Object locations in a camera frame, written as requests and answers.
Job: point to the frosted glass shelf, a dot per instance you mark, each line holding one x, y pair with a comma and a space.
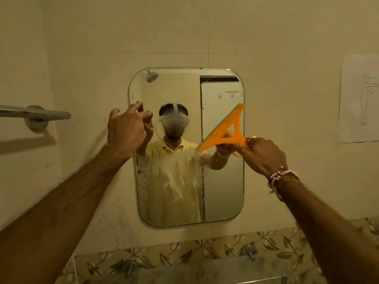
192, 272

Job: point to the orange plastic squeegee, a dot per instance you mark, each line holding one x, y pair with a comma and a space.
219, 136

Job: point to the paper with figure drawing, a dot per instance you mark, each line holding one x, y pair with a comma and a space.
361, 97

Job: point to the person's right hand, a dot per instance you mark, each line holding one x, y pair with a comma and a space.
263, 156

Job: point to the chrome shelf bracket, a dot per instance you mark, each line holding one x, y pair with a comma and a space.
129, 267
248, 251

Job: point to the person's left forearm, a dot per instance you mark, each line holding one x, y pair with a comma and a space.
59, 215

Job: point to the person's left hand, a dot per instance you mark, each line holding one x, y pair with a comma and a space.
125, 130

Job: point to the metal towel bar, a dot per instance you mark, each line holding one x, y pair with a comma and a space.
35, 113

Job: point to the rounded wall mirror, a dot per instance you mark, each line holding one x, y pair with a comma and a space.
222, 186

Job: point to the person's right forearm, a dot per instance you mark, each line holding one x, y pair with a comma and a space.
334, 233

